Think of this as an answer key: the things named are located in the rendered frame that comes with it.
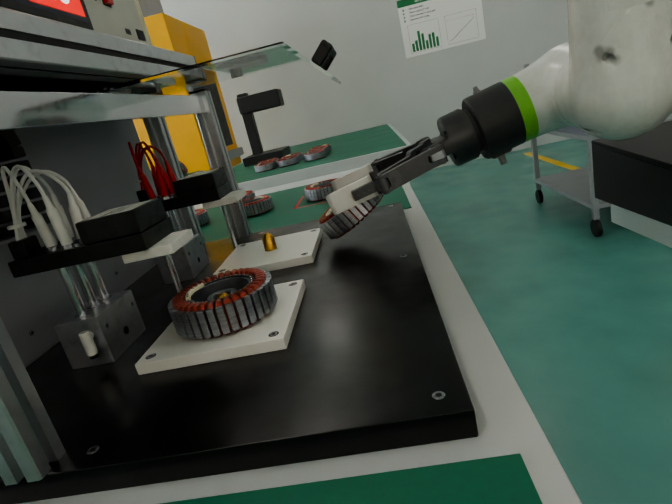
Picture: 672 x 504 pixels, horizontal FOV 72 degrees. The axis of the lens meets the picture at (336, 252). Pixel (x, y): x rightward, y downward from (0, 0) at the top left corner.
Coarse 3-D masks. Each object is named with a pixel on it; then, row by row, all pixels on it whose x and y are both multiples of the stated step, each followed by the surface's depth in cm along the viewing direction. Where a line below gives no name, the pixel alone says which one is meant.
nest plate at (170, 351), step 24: (288, 288) 55; (288, 312) 48; (168, 336) 50; (240, 336) 45; (264, 336) 44; (288, 336) 45; (144, 360) 45; (168, 360) 44; (192, 360) 44; (216, 360) 44
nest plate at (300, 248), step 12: (276, 240) 78; (288, 240) 77; (300, 240) 75; (312, 240) 73; (240, 252) 76; (252, 252) 75; (264, 252) 73; (276, 252) 71; (288, 252) 70; (300, 252) 68; (312, 252) 67; (228, 264) 71; (240, 264) 70; (252, 264) 68; (264, 264) 67; (276, 264) 67; (288, 264) 67; (300, 264) 66
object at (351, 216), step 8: (368, 200) 66; (376, 200) 67; (352, 208) 65; (360, 208) 66; (368, 208) 66; (328, 216) 67; (336, 216) 66; (344, 216) 66; (352, 216) 66; (360, 216) 66; (320, 224) 70; (328, 224) 67; (336, 224) 67; (344, 224) 67; (352, 224) 66; (328, 232) 69; (336, 232) 68; (344, 232) 68
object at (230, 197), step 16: (192, 176) 69; (208, 176) 68; (224, 176) 73; (176, 192) 69; (192, 192) 68; (208, 192) 68; (224, 192) 71; (240, 192) 71; (176, 208) 69; (208, 208) 69; (176, 224) 75
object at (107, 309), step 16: (112, 304) 51; (128, 304) 54; (64, 320) 49; (80, 320) 48; (96, 320) 48; (112, 320) 50; (128, 320) 53; (64, 336) 49; (96, 336) 48; (112, 336) 50; (128, 336) 52; (80, 352) 49; (112, 352) 49
